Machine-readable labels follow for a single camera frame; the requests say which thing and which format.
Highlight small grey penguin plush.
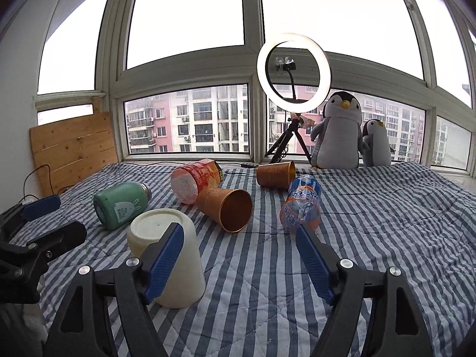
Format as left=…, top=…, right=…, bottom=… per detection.
left=361, top=119, right=395, bottom=167

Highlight orange soda plastic bottle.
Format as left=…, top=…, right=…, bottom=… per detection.
left=280, top=174, right=322, bottom=234

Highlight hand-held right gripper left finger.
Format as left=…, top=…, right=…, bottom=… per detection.
left=44, top=222, right=185, bottom=357

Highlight brown paper cup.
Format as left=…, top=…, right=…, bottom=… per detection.
left=256, top=161, right=297, bottom=189
left=196, top=187, right=254, bottom=233

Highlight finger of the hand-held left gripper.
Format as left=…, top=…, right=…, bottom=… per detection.
left=0, top=220, right=88, bottom=268
left=0, top=194, right=62, bottom=239

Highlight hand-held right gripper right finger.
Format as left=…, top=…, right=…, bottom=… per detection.
left=295, top=223, right=434, bottom=357

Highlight large grey penguin plush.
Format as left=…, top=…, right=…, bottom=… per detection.
left=310, top=91, right=364, bottom=169

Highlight green thermos bottle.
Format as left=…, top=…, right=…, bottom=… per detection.
left=93, top=181, right=152, bottom=231

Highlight black phone holder gooseneck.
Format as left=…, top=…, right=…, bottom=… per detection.
left=275, top=57, right=304, bottom=105

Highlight brown paper cup far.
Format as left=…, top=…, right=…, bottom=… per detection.
left=256, top=161, right=297, bottom=189

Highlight wooden board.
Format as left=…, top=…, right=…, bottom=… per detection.
left=30, top=98, right=119, bottom=198

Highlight white window frame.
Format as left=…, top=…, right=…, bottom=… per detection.
left=33, top=0, right=476, bottom=179

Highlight black tripod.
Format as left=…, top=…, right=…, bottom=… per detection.
left=265, top=112, right=312, bottom=165

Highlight brown paper cup near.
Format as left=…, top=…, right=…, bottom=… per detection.
left=196, top=187, right=254, bottom=233

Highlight white cup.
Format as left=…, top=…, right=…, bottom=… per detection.
left=127, top=209, right=206, bottom=309

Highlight white ring light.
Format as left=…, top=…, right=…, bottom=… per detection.
left=256, top=33, right=330, bottom=113

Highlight striped blue white blanket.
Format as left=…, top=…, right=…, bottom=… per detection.
left=7, top=161, right=476, bottom=357

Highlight red snack canister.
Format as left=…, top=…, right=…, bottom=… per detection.
left=170, top=159, right=224, bottom=205

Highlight black cable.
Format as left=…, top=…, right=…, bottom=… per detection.
left=22, top=164, right=51, bottom=203

